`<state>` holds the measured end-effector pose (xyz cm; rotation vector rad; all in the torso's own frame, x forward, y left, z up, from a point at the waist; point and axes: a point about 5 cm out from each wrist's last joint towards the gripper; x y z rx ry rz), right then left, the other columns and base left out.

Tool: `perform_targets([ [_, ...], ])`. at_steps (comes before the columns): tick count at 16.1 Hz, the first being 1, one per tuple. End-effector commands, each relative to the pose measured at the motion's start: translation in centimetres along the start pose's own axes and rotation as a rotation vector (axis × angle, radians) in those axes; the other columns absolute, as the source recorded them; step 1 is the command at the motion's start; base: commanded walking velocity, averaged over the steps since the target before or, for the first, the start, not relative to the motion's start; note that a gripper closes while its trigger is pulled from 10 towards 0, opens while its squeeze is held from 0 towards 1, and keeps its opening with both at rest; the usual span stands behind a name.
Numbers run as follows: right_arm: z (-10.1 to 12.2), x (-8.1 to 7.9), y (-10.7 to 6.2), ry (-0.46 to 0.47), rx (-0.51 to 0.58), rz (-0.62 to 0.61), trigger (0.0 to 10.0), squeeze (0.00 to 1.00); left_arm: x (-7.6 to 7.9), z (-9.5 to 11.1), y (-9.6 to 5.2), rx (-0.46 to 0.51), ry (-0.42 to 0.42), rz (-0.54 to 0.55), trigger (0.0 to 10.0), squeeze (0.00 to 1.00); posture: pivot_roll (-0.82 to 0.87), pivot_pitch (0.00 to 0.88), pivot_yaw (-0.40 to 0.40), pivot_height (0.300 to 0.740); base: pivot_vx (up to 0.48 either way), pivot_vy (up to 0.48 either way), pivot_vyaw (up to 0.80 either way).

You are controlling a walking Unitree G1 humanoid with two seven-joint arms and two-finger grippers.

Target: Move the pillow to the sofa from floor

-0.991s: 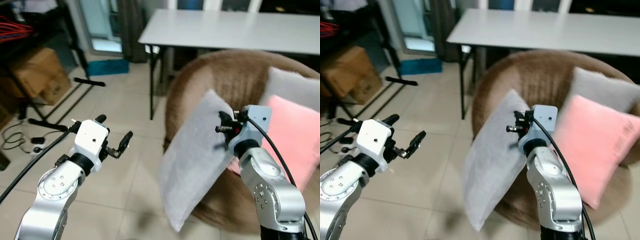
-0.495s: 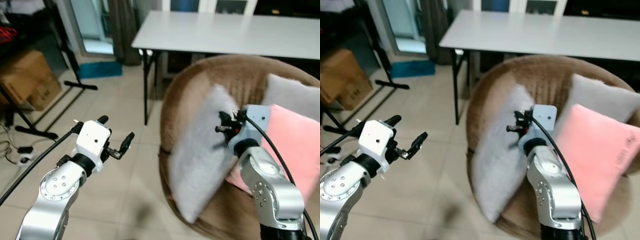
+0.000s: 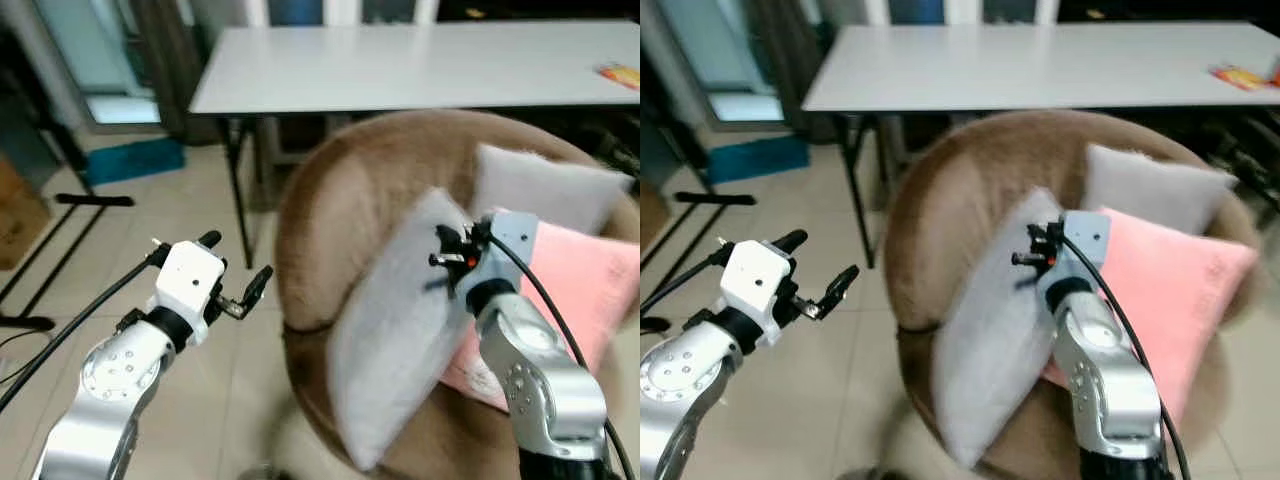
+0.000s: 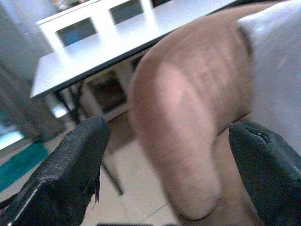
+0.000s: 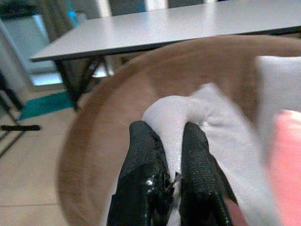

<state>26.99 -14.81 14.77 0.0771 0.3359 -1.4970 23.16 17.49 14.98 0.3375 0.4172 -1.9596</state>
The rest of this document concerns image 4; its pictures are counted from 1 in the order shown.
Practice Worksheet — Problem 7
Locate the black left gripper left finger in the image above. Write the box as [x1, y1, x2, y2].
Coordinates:
[0, 116, 111, 226]

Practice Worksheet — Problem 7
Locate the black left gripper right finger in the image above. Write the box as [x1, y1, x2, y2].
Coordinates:
[229, 121, 301, 226]

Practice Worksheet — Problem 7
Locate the teal floor mat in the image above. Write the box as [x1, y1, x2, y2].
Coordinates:
[0, 141, 51, 193]

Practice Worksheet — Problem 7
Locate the grey sofa cushion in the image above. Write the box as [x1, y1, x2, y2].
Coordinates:
[237, 0, 301, 156]

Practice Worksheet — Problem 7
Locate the brown fabric sofa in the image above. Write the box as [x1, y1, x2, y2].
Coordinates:
[130, 0, 301, 226]

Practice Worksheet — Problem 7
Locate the white table with black legs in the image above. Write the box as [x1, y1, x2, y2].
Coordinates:
[30, 0, 243, 196]

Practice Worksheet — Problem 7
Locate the white cubby shelf unit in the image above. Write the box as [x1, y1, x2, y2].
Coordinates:
[36, 0, 156, 122]

